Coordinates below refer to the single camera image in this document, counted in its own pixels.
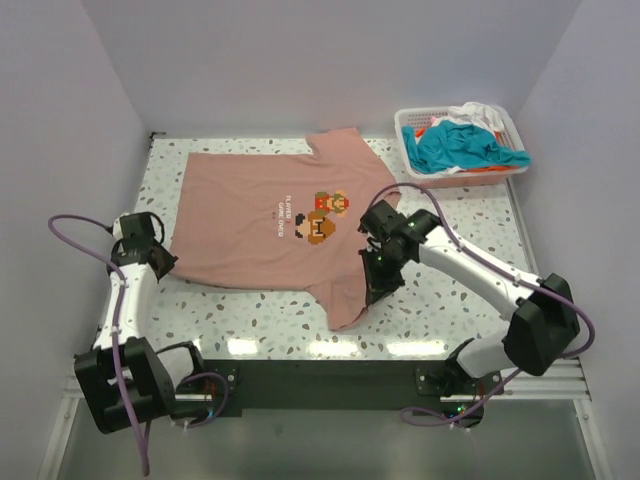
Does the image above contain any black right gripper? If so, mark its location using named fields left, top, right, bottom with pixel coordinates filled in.
left=359, top=244, right=410, bottom=305

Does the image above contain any teal t-shirt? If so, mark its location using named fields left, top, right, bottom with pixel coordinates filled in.
left=401, top=121, right=532, bottom=174

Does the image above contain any aluminium rail frame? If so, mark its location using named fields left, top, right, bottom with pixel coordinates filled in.
left=62, top=362, right=594, bottom=401

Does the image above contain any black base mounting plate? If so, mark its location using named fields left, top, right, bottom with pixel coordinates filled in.
left=177, top=360, right=504, bottom=421

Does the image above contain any pink printed t-shirt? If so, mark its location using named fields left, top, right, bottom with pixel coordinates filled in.
left=171, top=129, right=395, bottom=330

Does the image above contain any white t-shirt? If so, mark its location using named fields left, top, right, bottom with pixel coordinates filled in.
left=431, top=102, right=505, bottom=134

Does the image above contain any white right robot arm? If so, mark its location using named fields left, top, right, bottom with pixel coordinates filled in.
left=359, top=201, right=580, bottom=396

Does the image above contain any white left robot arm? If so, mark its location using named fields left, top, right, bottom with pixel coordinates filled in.
left=74, top=212, right=207, bottom=434

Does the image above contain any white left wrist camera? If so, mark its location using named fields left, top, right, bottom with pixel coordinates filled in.
left=110, top=216, right=124, bottom=240

